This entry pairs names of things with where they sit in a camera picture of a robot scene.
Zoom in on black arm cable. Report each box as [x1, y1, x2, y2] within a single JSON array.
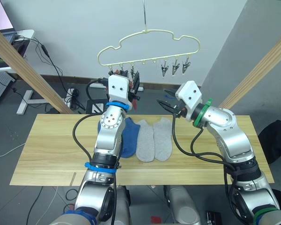
[[72, 78, 122, 225], [170, 114, 240, 225]]

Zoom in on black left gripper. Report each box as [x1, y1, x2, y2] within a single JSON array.
[[118, 70, 141, 102]]

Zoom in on wooden frame beam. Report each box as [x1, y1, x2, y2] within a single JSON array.
[[218, 31, 281, 116], [0, 22, 74, 115]]

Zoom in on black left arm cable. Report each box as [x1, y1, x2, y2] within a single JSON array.
[[72, 78, 122, 225]]

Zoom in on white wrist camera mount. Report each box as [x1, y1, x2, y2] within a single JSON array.
[[107, 75, 133, 110], [175, 80, 204, 123]]

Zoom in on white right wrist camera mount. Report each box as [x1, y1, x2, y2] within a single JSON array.
[[175, 80, 204, 123]]

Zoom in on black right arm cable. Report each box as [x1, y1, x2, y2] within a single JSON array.
[[170, 114, 240, 225]]

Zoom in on metal hanger hook rod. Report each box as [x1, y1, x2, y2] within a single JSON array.
[[142, 0, 148, 30]]

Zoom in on cream plastic clip hanger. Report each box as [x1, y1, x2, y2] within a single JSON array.
[[96, 29, 201, 68]]

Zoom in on black box with white label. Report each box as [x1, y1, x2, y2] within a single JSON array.
[[86, 99, 109, 114]]

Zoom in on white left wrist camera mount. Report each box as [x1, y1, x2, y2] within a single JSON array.
[[107, 75, 133, 110]]

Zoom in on grey laptop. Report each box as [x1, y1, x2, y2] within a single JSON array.
[[0, 28, 18, 44]]

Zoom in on grey rounded housing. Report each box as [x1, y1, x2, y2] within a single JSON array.
[[114, 185, 133, 225], [163, 185, 202, 225]]

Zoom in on white power strip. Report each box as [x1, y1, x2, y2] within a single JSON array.
[[64, 87, 81, 105]]

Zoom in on white floor cable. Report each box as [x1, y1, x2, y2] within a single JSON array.
[[0, 142, 27, 158]]

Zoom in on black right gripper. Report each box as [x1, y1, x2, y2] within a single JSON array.
[[156, 89, 187, 118]]

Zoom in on blue wrist cable tie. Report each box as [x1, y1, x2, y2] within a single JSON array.
[[105, 100, 131, 111]]

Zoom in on small black box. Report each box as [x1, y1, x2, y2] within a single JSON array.
[[206, 210, 223, 225]]

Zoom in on black adapter cable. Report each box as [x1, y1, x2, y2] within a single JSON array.
[[15, 35, 69, 95]]

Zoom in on white desk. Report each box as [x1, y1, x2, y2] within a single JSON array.
[[0, 29, 49, 115]]

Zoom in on black cloth bundle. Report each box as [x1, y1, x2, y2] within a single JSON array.
[[257, 119, 281, 165]]

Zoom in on green wrist ring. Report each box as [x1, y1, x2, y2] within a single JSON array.
[[193, 98, 213, 128]]

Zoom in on grey sock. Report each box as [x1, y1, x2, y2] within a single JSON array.
[[135, 119, 155, 163], [152, 117, 174, 163]]

